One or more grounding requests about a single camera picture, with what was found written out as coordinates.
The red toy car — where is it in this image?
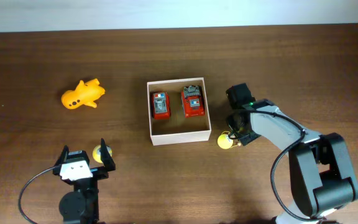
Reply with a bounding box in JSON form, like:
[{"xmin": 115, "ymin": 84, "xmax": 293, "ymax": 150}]
[{"xmin": 152, "ymin": 92, "xmax": 170, "ymax": 119}]

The yellow round toy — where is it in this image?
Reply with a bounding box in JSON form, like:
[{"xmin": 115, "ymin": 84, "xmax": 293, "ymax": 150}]
[{"xmin": 93, "ymin": 145, "xmax": 112, "ymax": 164}]

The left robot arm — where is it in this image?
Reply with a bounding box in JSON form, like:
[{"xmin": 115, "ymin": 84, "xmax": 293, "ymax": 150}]
[{"xmin": 52, "ymin": 139, "xmax": 116, "ymax": 224}]

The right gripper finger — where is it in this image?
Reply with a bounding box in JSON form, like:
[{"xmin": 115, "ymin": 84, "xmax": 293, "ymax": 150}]
[
  {"xmin": 226, "ymin": 112, "xmax": 244, "ymax": 134},
  {"xmin": 237, "ymin": 131, "xmax": 260, "ymax": 146}
]

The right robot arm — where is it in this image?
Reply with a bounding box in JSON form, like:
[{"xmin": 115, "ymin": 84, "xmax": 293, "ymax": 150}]
[{"xmin": 220, "ymin": 83, "xmax": 358, "ymax": 223}]

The white open cardboard box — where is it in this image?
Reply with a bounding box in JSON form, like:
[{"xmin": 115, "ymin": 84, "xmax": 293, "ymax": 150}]
[{"xmin": 147, "ymin": 77, "xmax": 211, "ymax": 146}]

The red grey toy truck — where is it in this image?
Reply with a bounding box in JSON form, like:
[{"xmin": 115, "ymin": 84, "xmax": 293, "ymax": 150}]
[{"xmin": 181, "ymin": 85, "xmax": 205, "ymax": 118}]

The orange rubber toy animal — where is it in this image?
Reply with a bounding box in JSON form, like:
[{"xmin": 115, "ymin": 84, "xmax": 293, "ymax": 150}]
[{"xmin": 61, "ymin": 78, "xmax": 106, "ymax": 110}]

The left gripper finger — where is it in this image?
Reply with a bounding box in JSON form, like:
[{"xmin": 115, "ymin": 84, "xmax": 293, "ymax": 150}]
[
  {"xmin": 55, "ymin": 145, "xmax": 69, "ymax": 167},
  {"xmin": 100, "ymin": 138, "xmax": 116, "ymax": 172}
]

